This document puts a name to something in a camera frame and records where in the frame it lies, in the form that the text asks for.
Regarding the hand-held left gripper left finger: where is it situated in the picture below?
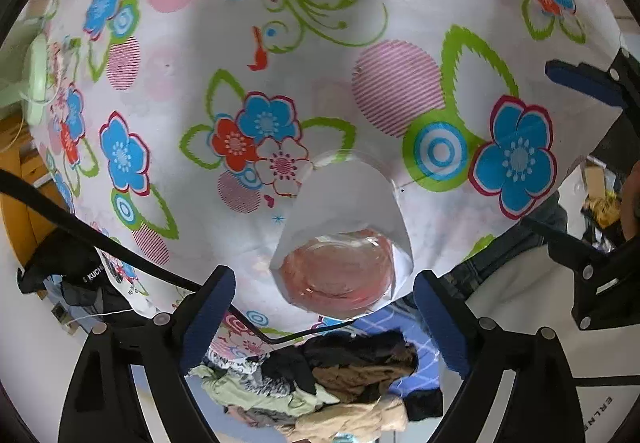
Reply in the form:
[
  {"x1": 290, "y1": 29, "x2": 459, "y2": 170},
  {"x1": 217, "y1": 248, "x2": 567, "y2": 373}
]
[{"x1": 57, "y1": 267, "x2": 237, "y2": 443}]

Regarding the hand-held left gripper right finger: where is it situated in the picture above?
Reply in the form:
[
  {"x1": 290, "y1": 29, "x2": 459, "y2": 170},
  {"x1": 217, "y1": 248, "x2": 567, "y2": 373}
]
[{"x1": 414, "y1": 270, "x2": 583, "y2": 443}]

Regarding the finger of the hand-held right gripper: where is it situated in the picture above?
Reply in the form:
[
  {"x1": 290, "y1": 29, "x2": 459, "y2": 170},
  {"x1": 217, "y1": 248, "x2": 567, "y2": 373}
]
[
  {"x1": 544, "y1": 44, "x2": 640, "y2": 110},
  {"x1": 520, "y1": 215, "x2": 640, "y2": 331}
]

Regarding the clear cup with white label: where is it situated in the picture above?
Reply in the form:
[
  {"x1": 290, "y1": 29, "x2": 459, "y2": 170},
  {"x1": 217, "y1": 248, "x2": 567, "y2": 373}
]
[{"x1": 270, "y1": 149, "x2": 415, "y2": 316}]

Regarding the blue checked cloth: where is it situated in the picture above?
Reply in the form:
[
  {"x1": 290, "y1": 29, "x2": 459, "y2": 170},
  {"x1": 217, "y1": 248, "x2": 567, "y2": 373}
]
[{"x1": 320, "y1": 299, "x2": 443, "y2": 401}]

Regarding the dark denim cloth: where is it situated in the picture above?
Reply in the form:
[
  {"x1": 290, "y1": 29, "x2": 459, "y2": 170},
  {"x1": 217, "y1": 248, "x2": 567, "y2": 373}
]
[{"x1": 440, "y1": 193, "x2": 570, "y2": 306}]

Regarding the cardboard box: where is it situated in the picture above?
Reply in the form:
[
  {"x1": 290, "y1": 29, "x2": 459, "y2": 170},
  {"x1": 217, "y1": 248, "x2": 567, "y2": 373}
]
[{"x1": 581, "y1": 164, "x2": 610, "y2": 200}]

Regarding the pile of clothes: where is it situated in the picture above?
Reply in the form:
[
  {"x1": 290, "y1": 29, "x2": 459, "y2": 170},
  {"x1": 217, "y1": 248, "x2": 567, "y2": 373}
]
[{"x1": 187, "y1": 330, "x2": 445, "y2": 443}]

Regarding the wooden cabinet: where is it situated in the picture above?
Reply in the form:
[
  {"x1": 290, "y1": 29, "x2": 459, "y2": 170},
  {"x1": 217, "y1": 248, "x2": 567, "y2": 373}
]
[{"x1": 0, "y1": 115, "x2": 66, "y2": 244}]

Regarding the floral printed tablecloth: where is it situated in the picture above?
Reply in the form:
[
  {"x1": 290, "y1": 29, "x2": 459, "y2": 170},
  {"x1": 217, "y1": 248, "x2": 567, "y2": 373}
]
[{"x1": 20, "y1": 0, "x2": 622, "y2": 360}]

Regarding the mint green fan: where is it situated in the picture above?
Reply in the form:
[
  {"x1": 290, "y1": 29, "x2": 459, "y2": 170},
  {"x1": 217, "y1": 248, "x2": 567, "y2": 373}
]
[{"x1": 0, "y1": 32, "x2": 56, "y2": 126}]

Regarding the black cable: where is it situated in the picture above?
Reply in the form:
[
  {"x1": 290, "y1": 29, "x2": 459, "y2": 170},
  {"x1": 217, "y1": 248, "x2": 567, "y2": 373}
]
[{"x1": 0, "y1": 169, "x2": 353, "y2": 345}]

